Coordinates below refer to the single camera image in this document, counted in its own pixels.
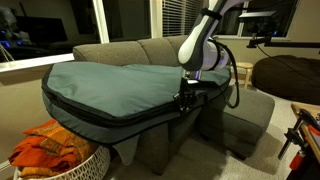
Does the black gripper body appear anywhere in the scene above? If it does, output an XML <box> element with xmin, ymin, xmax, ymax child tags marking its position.
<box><xmin>179</xmin><ymin>84</ymin><xmax>199</xmax><ymax>103</ymax></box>

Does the large teal zippered bag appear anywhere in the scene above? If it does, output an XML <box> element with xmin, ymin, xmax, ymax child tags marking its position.
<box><xmin>40</xmin><ymin>61</ymin><xmax>232</xmax><ymax>167</ymax></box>

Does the grey fabric sofa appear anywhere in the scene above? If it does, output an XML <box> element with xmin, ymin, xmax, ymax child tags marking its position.
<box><xmin>72</xmin><ymin>34</ymin><xmax>276</xmax><ymax>176</ymax></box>

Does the round wooden stool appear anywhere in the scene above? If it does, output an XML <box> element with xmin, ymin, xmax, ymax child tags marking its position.
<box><xmin>234</xmin><ymin>61</ymin><xmax>254</xmax><ymax>90</ymax></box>

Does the white window blind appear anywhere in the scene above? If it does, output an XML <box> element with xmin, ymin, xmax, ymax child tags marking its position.
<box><xmin>161</xmin><ymin>0</ymin><xmax>201</xmax><ymax>38</ymax></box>

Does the dark brown beanbag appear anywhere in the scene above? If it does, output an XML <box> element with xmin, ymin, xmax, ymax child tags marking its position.
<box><xmin>250</xmin><ymin>54</ymin><xmax>320</xmax><ymax>106</ymax></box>

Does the black bar clamp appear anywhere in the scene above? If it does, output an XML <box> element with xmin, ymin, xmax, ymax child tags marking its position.
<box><xmin>278</xmin><ymin>109</ymin><xmax>320</xmax><ymax>161</ymax></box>

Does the wooden workbench top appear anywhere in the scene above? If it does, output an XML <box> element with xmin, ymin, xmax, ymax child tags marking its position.
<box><xmin>290</xmin><ymin>101</ymin><xmax>320</xmax><ymax>164</ymax></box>

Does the white basket with orange cloth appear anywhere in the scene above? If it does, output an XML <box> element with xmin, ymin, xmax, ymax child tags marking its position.
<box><xmin>8</xmin><ymin>119</ymin><xmax>100</xmax><ymax>179</ymax></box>

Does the black flat screen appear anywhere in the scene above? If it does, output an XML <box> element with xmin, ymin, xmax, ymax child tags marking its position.
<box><xmin>12</xmin><ymin>15</ymin><xmax>69</xmax><ymax>49</ymax></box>

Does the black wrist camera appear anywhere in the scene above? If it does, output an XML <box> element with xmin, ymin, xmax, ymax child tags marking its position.
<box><xmin>181</xmin><ymin>76</ymin><xmax>202</xmax><ymax>87</ymax></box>

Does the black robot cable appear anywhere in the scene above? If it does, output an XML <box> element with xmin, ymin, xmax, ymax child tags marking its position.
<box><xmin>213</xmin><ymin>39</ymin><xmax>241</xmax><ymax>110</ymax></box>

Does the red clamp handle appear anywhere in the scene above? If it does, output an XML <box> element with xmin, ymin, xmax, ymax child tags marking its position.
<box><xmin>289</xmin><ymin>149</ymin><xmax>307</xmax><ymax>172</ymax></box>

